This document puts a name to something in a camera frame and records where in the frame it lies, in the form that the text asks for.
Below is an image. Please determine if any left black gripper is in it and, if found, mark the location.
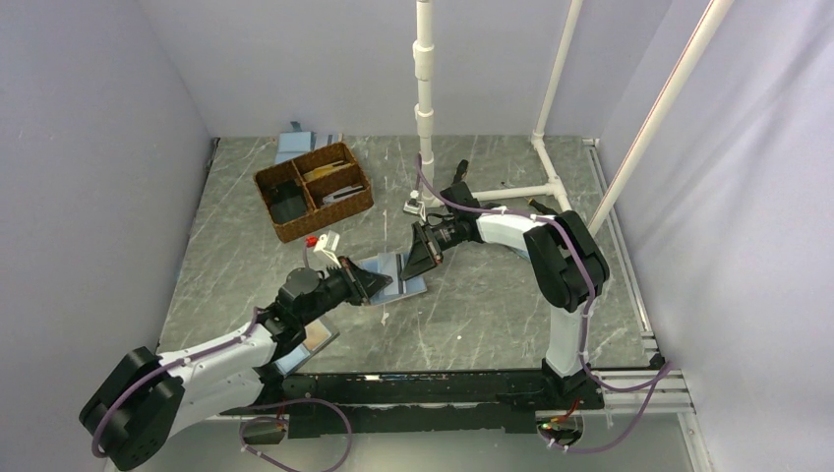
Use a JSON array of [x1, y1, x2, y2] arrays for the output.
[[300, 255, 391, 326]]

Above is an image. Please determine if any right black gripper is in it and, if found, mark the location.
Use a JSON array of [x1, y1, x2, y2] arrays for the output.
[[400, 217, 462, 282]]

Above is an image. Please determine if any tan blue card holder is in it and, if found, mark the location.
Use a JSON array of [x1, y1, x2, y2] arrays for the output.
[[354, 252, 430, 308]]

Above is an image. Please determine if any silver grey vip card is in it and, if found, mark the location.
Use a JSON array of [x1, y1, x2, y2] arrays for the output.
[[322, 186, 365, 206]]

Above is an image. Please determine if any black credit card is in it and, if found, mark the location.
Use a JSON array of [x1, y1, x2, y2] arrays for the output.
[[268, 181, 308, 224]]

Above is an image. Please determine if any gold credit card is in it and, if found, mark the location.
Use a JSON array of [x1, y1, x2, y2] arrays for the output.
[[303, 160, 350, 182]]

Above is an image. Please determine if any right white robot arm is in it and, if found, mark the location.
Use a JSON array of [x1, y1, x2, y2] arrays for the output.
[[399, 181, 610, 408]]

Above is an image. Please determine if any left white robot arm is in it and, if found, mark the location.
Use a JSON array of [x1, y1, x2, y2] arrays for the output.
[[79, 257, 392, 471]]

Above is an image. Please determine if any blue orange card holder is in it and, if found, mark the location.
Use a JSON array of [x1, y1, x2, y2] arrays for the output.
[[274, 316, 339, 376]]

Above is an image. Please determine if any blue card holder at back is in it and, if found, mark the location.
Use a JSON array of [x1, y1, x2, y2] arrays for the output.
[[273, 121, 344, 164]]

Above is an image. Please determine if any black orange screwdriver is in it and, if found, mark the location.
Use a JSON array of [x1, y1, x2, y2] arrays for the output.
[[450, 159, 469, 187]]

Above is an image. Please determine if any brown wicker divided basket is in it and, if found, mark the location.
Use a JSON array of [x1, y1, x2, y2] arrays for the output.
[[253, 142, 374, 243]]

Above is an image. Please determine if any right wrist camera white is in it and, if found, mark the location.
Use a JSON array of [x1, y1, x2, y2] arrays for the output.
[[403, 190, 427, 220]]

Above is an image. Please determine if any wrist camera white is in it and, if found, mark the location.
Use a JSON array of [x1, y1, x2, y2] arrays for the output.
[[403, 190, 427, 220], [302, 230, 340, 268]]

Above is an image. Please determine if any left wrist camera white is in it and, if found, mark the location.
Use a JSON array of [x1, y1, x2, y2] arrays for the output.
[[302, 230, 340, 268]]

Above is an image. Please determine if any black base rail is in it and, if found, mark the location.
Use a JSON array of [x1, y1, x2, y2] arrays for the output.
[[227, 366, 605, 439]]

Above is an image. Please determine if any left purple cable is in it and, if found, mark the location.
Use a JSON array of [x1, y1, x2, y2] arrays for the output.
[[90, 244, 353, 472]]

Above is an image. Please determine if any white pvc pipe frame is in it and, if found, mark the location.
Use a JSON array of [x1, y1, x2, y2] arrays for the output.
[[433, 1, 744, 239]]

